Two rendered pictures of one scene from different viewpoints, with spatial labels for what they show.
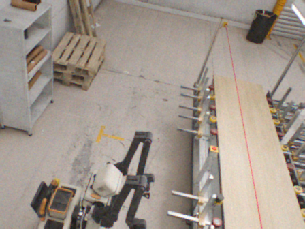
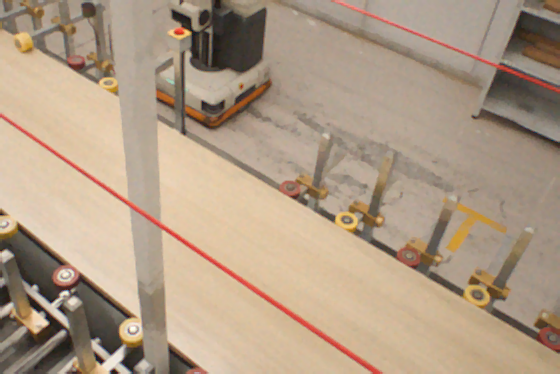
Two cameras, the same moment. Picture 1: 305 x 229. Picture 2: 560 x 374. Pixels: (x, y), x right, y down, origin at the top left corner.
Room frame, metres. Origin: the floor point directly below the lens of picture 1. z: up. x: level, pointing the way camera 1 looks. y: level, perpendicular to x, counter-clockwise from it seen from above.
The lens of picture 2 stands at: (3.42, -2.55, 2.42)
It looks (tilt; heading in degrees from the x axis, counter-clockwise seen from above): 42 degrees down; 118
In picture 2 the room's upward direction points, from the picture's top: 6 degrees clockwise
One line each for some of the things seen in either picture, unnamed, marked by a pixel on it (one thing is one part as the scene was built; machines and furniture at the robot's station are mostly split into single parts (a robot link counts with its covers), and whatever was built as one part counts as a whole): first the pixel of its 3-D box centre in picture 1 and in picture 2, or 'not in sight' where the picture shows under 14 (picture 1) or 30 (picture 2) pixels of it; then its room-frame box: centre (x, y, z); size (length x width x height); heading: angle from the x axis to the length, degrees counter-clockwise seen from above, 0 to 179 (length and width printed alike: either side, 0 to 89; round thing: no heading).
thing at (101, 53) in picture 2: (204, 212); (101, 48); (1.57, -0.85, 0.93); 0.04 x 0.04 x 0.48; 85
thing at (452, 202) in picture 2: (201, 103); (434, 242); (3.31, -0.99, 0.88); 0.04 x 0.04 x 0.48; 85
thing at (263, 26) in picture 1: (260, 26); not in sight; (8.32, -3.17, 0.36); 0.59 x 0.58 x 0.73; 175
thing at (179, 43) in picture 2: (212, 151); (179, 40); (2.07, -0.89, 1.18); 0.07 x 0.07 x 0.08; 85
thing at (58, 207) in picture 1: (60, 203); not in sight; (1.43, 0.36, 0.87); 0.23 x 0.15 x 0.11; 176
